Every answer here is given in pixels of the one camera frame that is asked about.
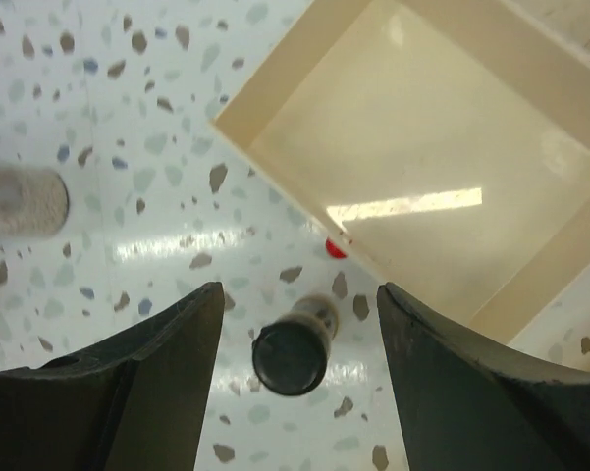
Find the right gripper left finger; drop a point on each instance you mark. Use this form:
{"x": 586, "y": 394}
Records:
{"x": 135, "y": 401}

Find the small red ball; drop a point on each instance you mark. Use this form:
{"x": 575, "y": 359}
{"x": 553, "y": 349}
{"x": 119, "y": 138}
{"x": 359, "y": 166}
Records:
{"x": 333, "y": 250}

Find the beige divided wooden tray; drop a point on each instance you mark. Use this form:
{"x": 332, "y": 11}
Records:
{"x": 445, "y": 145}

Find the dark spice shaker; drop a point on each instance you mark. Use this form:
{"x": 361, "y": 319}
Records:
{"x": 290, "y": 356}

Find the back right glass jar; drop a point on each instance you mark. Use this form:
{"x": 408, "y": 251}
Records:
{"x": 34, "y": 201}

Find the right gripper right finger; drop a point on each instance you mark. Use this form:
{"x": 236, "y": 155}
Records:
{"x": 466, "y": 402}

